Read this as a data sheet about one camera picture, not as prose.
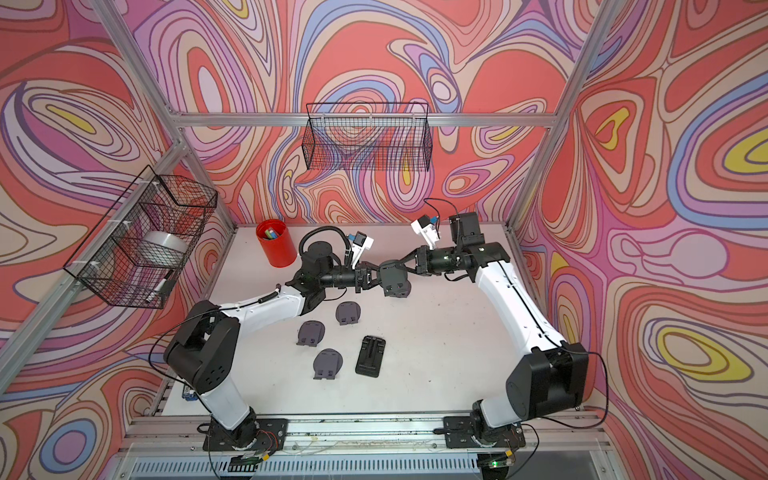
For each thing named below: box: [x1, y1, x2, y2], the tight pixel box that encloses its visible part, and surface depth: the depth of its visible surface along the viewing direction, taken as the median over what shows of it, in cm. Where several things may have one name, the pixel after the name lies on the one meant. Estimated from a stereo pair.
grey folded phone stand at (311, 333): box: [296, 320, 326, 347], surface depth 93 cm
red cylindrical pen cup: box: [256, 219, 297, 268], surface depth 105 cm
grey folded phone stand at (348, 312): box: [335, 301, 362, 325], surface depth 96 cm
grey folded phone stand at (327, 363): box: [312, 348, 344, 380], surface depth 87 cm
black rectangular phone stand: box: [355, 335, 386, 378], surface depth 87 cm
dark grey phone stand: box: [378, 259, 411, 298], surface depth 76 cm
